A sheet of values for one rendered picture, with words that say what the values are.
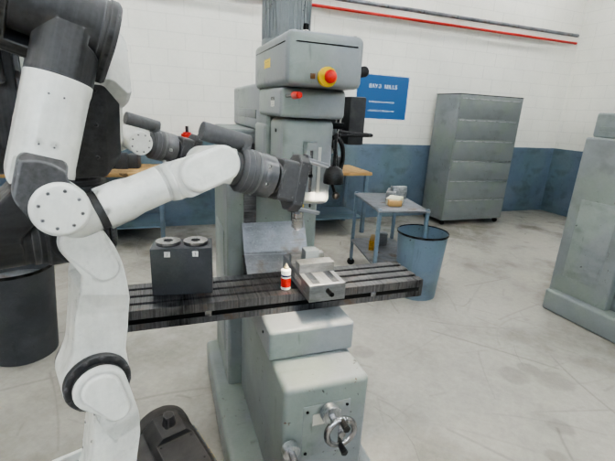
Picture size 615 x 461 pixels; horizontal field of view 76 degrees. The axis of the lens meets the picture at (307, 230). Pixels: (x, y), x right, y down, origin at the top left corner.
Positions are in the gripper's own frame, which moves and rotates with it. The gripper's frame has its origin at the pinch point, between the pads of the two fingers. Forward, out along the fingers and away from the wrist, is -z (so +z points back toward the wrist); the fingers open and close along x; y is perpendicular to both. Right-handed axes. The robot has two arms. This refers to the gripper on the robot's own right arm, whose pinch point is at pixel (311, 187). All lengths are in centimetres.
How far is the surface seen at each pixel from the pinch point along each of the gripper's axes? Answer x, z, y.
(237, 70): 155, -154, 444
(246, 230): -22, -37, 100
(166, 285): -44, 4, 75
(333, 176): 7, -34, 38
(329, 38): 48, -19, 33
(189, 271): -37, -3, 72
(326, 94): 35, -28, 43
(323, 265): -27, -50, 53
